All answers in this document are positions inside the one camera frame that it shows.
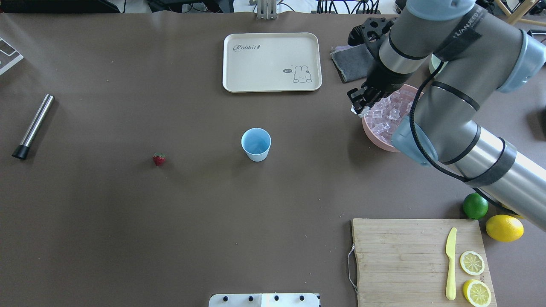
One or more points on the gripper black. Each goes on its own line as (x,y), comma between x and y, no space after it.
(382,79)

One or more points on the light blue plastic cup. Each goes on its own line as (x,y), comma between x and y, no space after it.
(256,143)

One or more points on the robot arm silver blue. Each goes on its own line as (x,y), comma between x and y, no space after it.
(479,55)

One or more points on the pile of clear ice cubes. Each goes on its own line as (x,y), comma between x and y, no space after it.
(390,115)

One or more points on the pink bowl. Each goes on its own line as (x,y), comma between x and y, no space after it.
(375,136)

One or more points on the grey folded cloth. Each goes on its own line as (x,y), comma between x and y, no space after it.
(352,62)

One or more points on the mint green bowl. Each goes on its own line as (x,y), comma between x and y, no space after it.
(434,64)

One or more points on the cream rabbit tray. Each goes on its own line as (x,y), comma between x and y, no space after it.
(271,62)

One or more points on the green lime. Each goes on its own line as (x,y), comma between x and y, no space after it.
(475,206)

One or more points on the wooden cutting board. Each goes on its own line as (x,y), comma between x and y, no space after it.
(401,262)

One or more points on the yellow plastic knife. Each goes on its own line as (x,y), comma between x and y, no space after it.
(450,251)

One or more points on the yellow lemon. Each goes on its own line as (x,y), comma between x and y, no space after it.
(504,228)

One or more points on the lemon half slice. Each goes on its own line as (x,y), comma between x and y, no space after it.
(477,293)
(472,263)

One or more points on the red strawberry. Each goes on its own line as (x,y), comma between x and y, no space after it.
(158,158)

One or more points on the steel muddler black tip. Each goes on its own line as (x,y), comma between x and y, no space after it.
(22,150)

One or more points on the aluminium frame post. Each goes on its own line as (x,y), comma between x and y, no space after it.
(266,9)

